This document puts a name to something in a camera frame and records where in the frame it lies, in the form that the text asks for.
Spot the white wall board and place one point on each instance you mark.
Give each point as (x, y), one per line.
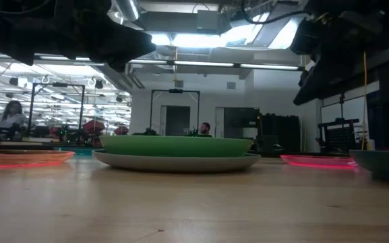
(349, 109)

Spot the green plastic plate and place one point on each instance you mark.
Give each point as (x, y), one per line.
(175, 146)

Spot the long ceiling light strip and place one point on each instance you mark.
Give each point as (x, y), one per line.
(148, 61)
(269, 67)
(203, 63)

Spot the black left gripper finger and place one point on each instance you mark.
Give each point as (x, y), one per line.
(115, 64)
(130, 44)

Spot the person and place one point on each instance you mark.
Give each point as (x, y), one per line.
(12, 118)
(205, 129)

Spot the grey door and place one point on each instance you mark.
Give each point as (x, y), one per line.
(177, 121)

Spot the grey plastic plate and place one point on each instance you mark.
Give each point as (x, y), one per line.
(175, 163)

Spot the pink translucent plastic plate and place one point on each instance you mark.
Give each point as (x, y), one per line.
(317, 160)

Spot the grey ceiling box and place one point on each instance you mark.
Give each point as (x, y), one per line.
(207, 20)

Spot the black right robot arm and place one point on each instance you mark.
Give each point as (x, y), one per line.
(376, 30)

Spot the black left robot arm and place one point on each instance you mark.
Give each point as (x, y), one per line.
(46, 8)

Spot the bright blue plastic plate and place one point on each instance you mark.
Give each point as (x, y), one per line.
(79, 152)

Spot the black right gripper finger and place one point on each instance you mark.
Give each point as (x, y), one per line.
(315, 86)

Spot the silver air duct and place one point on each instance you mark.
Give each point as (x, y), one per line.
(126, 9)

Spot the black cabinet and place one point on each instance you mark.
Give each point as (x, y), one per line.
(280, 133)

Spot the red equipment cover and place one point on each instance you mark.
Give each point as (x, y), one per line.
(93, 126)

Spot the black equipment cart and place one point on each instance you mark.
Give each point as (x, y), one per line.
(339, 135)

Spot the orange translucent plastic plate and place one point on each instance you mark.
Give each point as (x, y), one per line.
(19, 158)

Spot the black metal frame stand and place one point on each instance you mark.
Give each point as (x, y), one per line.
(56, 85)
(175, 90)

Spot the dark teal bowl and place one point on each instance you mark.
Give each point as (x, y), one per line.
(383, 165)

